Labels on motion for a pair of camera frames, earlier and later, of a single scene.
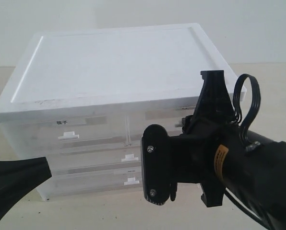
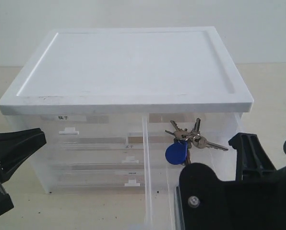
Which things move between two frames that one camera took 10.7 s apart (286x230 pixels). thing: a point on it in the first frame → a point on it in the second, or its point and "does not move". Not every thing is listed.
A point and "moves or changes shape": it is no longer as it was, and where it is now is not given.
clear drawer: [170, 117] moves or changes shape
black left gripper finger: [9, 179] → [7, 150]
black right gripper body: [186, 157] → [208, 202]
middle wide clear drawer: [72, 158] does not move
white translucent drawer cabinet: [83, 99] does not move
